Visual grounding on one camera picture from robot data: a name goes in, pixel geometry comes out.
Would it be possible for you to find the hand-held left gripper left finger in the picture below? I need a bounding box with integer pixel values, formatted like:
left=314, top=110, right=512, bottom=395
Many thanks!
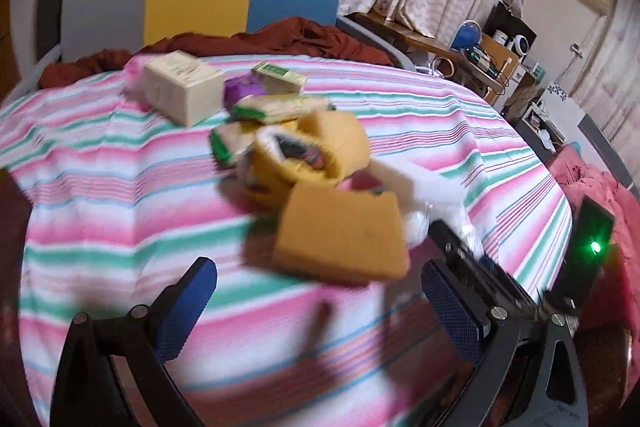
left=50, top=257, right=219, bottom=427

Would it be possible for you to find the blue bag on shelf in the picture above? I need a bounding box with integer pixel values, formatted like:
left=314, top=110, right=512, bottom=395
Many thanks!
left=452, top=21, right=483, bottom=52

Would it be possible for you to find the red quilt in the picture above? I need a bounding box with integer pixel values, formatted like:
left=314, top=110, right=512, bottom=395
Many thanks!
left=545, top=144, right=640, bottom=343

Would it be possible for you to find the red-brown cloth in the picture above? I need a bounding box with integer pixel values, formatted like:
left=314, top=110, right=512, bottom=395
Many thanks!
left=39, top=17, right=401, bottom=88

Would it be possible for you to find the wooden desk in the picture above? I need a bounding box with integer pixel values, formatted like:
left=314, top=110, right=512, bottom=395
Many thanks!
left=345, top=9, right=538, bottom=102

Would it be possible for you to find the striped pink and green blanket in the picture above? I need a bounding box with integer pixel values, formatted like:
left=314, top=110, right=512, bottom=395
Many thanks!
left=0, top=52, right=573, bottom=427

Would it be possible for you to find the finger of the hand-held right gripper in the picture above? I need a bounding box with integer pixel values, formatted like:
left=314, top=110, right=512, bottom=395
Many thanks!
left=429, top=220, right=541, bottom=308

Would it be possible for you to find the cream cardboard box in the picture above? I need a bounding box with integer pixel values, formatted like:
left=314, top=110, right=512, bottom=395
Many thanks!
left=139, top=51, right=225, bottom=128

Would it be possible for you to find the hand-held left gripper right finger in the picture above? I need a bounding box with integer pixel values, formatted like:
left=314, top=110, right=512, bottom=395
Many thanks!
left=421, top=259, right=591, bottom=427

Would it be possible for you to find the black shelf unit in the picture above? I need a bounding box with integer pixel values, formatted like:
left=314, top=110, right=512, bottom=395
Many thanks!
left=482, top=2, right=538, bottom=62

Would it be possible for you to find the purple snack packet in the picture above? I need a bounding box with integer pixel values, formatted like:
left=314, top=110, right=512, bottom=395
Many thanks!
left=223, top=74, right=271, bottom=108

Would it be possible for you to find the white plastic bag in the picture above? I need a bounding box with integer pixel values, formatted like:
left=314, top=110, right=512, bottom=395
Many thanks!
left=370, top=159, right=483, bottom=258

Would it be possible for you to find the yellow bag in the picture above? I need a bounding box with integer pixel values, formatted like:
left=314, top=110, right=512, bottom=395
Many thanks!
left=237, top=109, right=410, bottom=284

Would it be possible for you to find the small green and cream box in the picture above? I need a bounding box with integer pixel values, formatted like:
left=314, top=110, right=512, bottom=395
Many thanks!
left=251, top=62, right=307, bottom=95

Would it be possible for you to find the noodle packet with green edge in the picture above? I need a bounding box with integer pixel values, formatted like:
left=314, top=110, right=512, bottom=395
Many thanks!
left=230, top=94, right=336, bottom=125
left=210, top=122, right=261, bottom=165

